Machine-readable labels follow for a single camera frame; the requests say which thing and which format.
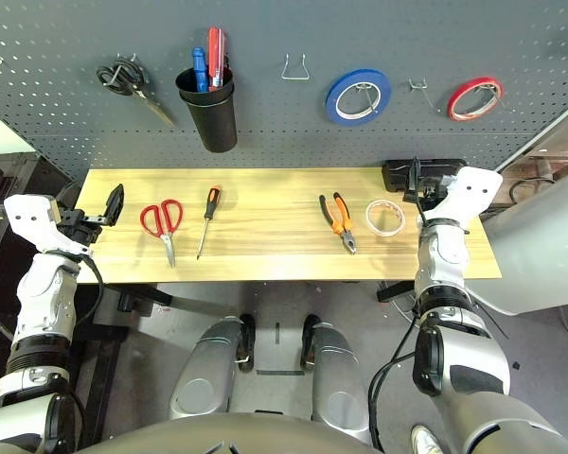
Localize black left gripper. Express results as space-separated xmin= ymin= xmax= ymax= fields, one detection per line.
xmin=56 ymin=182 xmax=125 ymax=246

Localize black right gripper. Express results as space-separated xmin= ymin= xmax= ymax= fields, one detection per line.
xmin=403 ymin=156 xmax=451 ymax=212

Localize white tape roll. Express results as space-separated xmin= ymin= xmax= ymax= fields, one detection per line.
xmin=364 ymin=199 xmax=407 ymax=238

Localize orange black pliers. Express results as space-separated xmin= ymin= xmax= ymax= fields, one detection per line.
xmin=318 ymin=191 xmax=360 ymax=256

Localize red handled scissors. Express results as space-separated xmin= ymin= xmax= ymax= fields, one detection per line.
xmin=139 ymin=198 xmax=185 ymax=270

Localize orange black screwdriver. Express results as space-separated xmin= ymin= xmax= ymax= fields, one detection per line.
xmin=196 ymin=185 xmax=222 ymax=261

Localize grey metal pegboard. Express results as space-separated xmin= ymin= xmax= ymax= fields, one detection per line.
xmin=0 ymin=0 xmax=568 ymax=183

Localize black tool case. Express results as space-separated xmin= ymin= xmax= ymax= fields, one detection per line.
xmin=382 ymin=158 xmax=469 ymax=193

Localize black equipment case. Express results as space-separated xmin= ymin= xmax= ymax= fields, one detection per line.
xmin=0 ymin=151 xmax=77 ymax=289

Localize red tape roll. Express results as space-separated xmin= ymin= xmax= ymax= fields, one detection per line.
xmin=446 ymin=77 xmax=506 ymax=122

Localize blue tape roll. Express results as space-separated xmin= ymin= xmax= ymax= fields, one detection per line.
xmin=325 ymin=68 xmax=393 ymax=126

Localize black plastic cup holder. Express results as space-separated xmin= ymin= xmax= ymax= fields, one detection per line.
xmin=174 ymin=65 xmax=239 ymax=154

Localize black right robot foot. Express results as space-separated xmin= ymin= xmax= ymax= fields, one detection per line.
xmin=300 ymin=314 xmax=322 ymax=373

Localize black robot foot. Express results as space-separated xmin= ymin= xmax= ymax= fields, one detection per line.
xmin=300 ymin=314 xmax=322 ymax=373
xmin=239 ymin=313 xmax=257 ymax=375

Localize black left robot foot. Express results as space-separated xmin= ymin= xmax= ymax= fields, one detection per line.
xmin=239 ymin=313 xmax=257 ymax=375

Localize silver left robot leg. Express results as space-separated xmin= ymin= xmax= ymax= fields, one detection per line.
xmin=169 ymin=316 xmax=245 ymax=422

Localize silver robot leg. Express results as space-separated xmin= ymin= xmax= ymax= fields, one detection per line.
xmin=169 ymin=316 xmax=245 ymax=422
xmin=310 ymin=321 xmax=375 ymax=448

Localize silver right robot leg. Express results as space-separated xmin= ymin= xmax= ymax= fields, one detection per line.
xmin=310 ymin=321 xmax=375 ymax=448

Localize white bystander shoe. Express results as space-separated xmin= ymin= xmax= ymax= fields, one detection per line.
xmin=410 ymin=424 xmax=444 ymax=454

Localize grey robot torso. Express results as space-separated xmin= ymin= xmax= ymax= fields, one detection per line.
xmin=75 ymin=411 xmax=384 ymax=454

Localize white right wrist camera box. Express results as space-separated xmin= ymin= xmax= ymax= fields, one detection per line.
xmin=428 ymin=166 xmax=504 ymax=223

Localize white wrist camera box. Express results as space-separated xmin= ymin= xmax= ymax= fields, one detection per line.
xmin=3 ymin=195 xmax=89 ymax=254
xmin=428 ymin=166 xmax=504 ymax=223

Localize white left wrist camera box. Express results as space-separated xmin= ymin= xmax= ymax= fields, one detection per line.
xmin=3 ymin=195 xmax=89 ymax=254

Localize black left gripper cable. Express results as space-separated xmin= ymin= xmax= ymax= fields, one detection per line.
xmin=73 ymin=249 xmax=106 ymax=332

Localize black coiled floor cable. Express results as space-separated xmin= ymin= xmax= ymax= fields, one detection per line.
xmin=508 ymin=177 xmax=558 ymax=205

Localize black handled scissors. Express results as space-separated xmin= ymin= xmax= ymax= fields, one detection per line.
xmin=96 ymin=54 xmax=177 ymax=128

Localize silver wire loop hook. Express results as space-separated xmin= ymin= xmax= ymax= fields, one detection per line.
xmin=281 ymin=53 xmax=313 ymax=81

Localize blue handled screwdriver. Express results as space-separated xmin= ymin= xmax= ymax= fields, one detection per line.
xmin=191 ymin=46 xmax=210 ymax=94

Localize red handled screwdriver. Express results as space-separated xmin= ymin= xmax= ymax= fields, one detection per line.
xmin=206 ymin=26 xmax=228 ymax=92

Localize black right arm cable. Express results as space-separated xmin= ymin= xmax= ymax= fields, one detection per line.
xmin=367 ymin=319 xmax=420 ymax=454

